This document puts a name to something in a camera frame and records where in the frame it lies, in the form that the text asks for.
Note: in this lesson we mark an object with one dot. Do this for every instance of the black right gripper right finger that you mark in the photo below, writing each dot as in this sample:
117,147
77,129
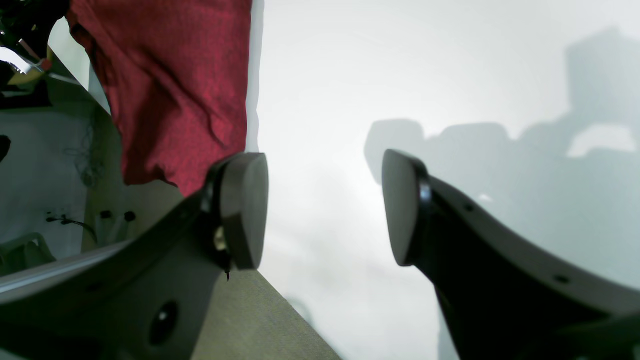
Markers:
502,297

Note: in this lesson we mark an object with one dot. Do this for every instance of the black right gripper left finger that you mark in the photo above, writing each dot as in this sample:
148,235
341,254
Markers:
148,300

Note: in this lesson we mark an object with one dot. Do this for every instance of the dark red long-sleeve shirt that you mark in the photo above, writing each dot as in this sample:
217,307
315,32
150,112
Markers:
175,76

